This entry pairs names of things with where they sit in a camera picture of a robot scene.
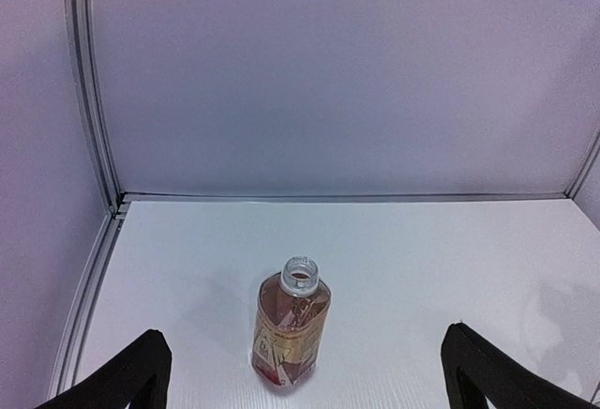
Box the aluminium wall post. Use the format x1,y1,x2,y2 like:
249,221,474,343
65,0,123,218
563,129,599,200

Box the gold label drink bottle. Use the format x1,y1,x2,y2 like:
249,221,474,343
251,256,332,386

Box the right aluminium wall post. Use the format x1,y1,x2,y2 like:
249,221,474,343
563,129,599,200

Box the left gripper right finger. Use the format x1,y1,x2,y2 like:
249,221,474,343
441,323,593,408

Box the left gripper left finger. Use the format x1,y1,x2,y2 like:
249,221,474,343
39,329,172,409

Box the left aluminium wall post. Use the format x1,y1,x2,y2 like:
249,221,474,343
65,0,123,218

